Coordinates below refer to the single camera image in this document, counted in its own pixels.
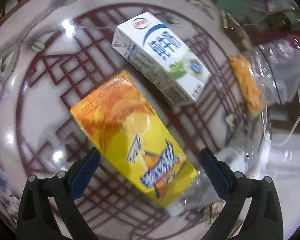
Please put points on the clear plastic water bottle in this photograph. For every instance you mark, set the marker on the clear plastic water bottle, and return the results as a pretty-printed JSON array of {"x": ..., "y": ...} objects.
[{"x": 200, "y": 193}]

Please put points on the white blue milk carton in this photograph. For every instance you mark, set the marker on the white blue milk carton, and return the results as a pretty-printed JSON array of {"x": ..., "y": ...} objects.
[{"x": 162, "y": 57}]

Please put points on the yellow lemon tea carton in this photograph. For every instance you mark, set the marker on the yellow lemon tea carton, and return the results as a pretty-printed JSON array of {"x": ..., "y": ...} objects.
[{"x": 127, "y": 131}]

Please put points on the bag of orange snacks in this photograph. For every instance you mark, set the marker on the bag of orange snacks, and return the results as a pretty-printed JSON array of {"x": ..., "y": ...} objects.
[{"x": 268, "y": 74}]

